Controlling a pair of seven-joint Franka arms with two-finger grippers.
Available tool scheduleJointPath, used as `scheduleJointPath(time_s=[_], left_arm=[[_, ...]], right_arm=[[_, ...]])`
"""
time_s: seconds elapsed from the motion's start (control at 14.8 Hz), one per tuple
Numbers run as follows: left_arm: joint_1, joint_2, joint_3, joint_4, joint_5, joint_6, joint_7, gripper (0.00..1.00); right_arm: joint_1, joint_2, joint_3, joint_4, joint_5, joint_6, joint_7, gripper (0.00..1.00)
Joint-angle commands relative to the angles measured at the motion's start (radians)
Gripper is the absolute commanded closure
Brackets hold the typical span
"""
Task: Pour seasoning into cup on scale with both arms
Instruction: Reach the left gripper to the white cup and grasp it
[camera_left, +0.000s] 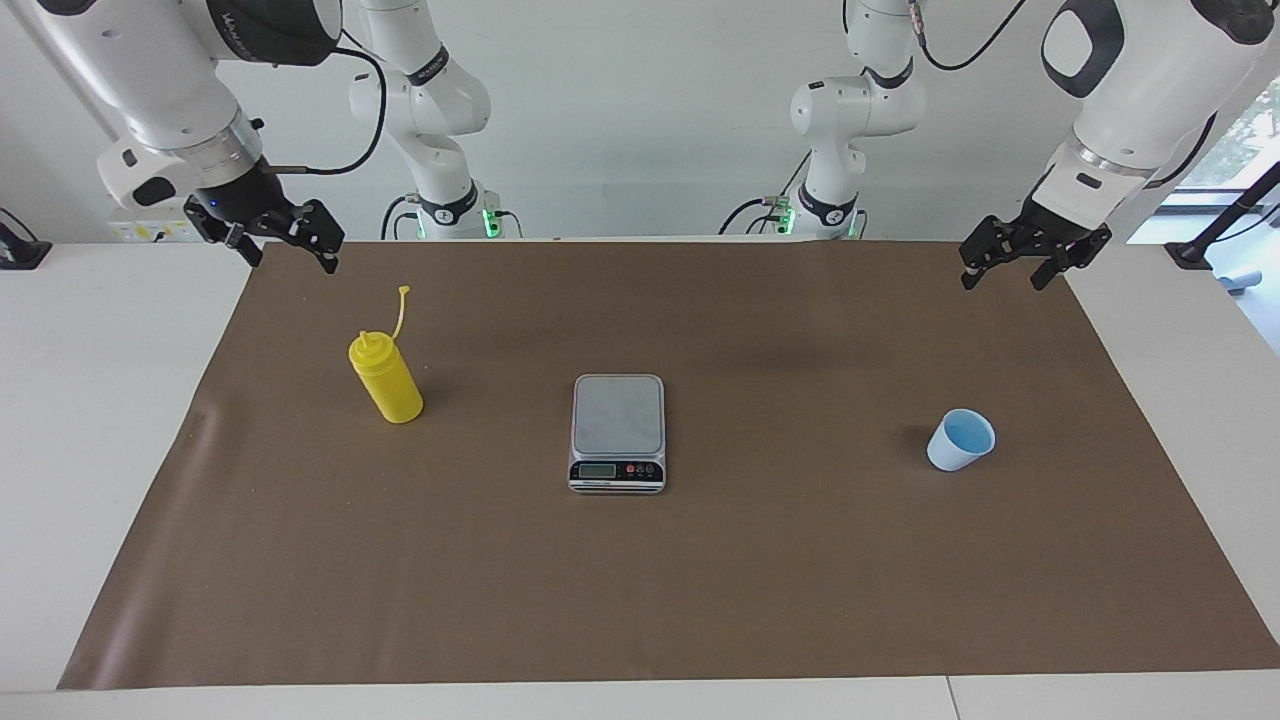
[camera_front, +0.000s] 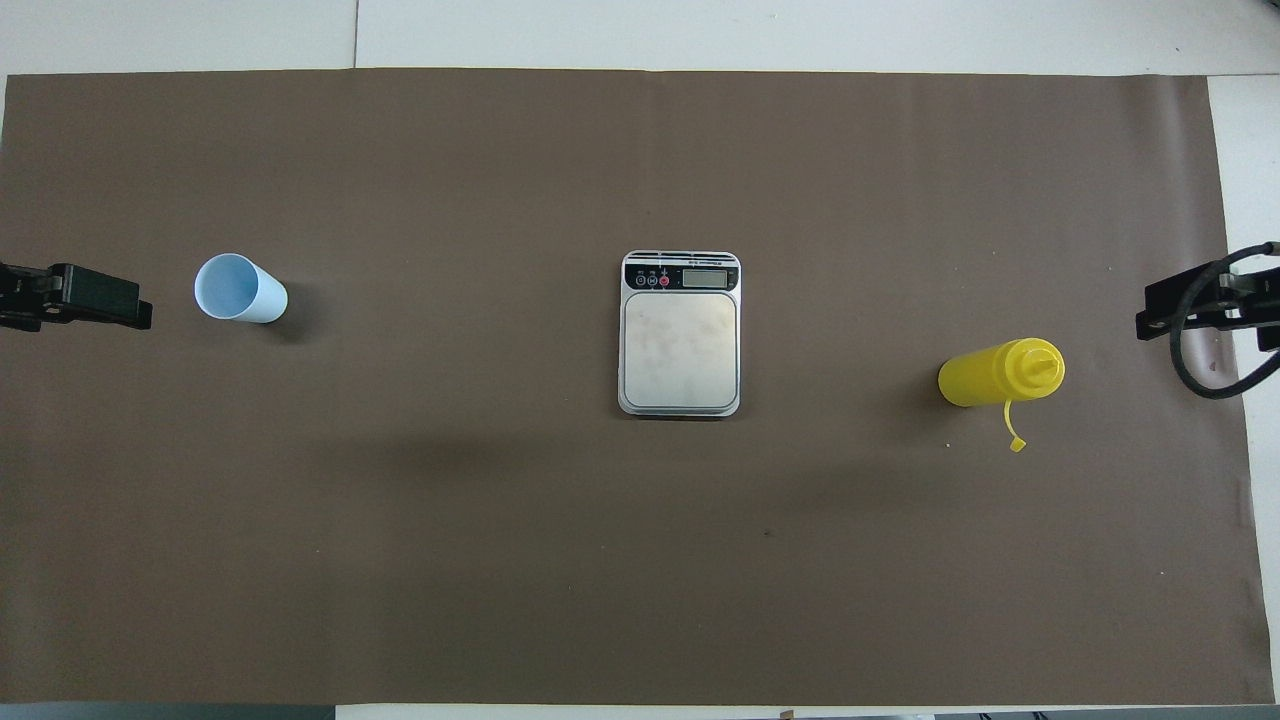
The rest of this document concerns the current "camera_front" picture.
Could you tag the light blue plastic cup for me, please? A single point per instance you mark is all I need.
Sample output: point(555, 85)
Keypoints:
point(235, 290)

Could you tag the yellow squeeze bottle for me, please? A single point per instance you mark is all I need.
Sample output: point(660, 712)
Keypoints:
point(985, 375)

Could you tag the brown paper table mat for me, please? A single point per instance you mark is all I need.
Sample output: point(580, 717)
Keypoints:
point(400, 500)

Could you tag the silver digital kitchen scale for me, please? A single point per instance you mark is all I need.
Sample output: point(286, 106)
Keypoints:
point(680, 350)

